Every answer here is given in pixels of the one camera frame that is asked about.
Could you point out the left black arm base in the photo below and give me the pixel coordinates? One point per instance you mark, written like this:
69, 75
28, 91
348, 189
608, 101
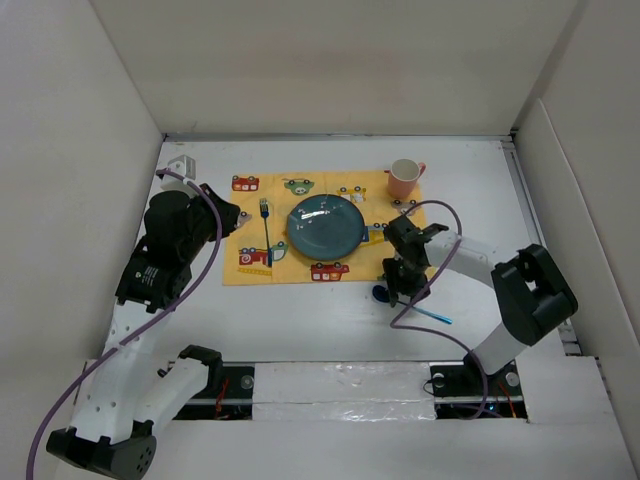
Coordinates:
232, 401

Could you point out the yellow cartoon vehicle cloth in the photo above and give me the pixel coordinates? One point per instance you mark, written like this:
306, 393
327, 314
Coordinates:
245, 261

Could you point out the blue metal fork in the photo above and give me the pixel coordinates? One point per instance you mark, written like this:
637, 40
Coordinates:
264, 212

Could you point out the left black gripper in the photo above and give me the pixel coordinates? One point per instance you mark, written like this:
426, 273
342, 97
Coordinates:
229, 212

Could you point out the pink ceramic mug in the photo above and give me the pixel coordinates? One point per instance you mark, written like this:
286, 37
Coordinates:
403, 177

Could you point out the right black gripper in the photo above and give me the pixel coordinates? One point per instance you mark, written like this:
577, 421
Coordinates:
396, 285

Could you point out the blue metal spoon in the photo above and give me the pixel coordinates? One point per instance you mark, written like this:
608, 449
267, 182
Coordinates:
381, 294

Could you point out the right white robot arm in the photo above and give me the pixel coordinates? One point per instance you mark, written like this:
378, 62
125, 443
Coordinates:
531, 292

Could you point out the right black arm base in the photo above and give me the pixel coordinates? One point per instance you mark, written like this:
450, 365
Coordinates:
458, 391

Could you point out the teal ceramic plate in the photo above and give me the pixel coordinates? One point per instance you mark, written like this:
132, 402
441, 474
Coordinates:
325, 227

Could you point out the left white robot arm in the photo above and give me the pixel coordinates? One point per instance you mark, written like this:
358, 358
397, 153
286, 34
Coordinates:
115, 431

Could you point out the white foam front block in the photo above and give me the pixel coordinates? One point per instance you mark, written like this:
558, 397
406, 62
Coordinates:
342, 391

